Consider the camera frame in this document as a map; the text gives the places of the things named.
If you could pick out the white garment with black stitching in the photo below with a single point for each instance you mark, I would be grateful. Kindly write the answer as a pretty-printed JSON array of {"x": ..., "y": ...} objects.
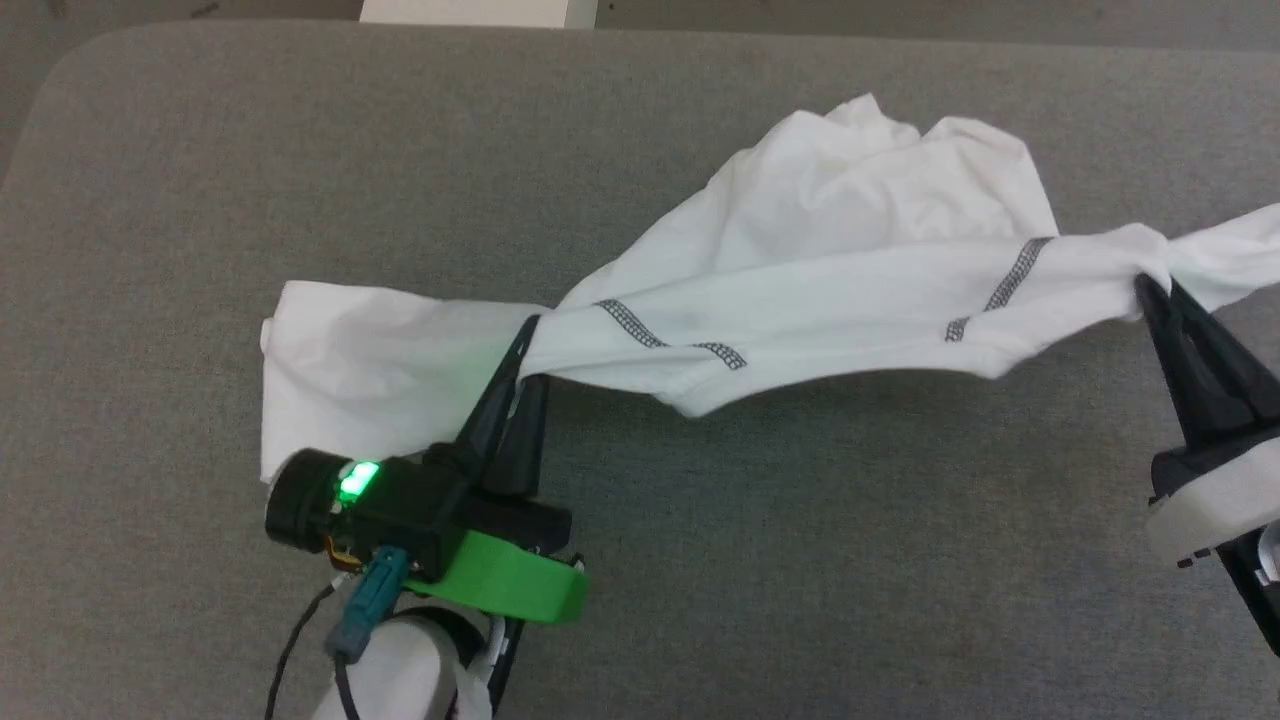
[{"x": 850, "y": 200}]

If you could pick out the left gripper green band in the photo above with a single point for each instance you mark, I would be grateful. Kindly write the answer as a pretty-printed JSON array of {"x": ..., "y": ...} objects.
[{"x": 490, "y": 580}]

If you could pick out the white square pillar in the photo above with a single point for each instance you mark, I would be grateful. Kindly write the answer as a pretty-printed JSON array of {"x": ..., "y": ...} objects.
[{"x": 470, "y": 12}]

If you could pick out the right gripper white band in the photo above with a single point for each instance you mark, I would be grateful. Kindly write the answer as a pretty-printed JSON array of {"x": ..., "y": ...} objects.
[{"x": 1220, "y": 500}]

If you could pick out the grey fabric sofa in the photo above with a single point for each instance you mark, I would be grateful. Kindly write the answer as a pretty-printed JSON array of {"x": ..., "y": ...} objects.
[{"x": 800, "y": 550}]

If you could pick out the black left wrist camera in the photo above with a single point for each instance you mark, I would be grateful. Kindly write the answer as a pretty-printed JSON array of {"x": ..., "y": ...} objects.
[{"x": 300, "y": 500}]

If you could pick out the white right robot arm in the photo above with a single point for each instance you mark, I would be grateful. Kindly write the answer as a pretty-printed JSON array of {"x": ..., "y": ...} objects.
[{"x": 1260, "y": 590}]

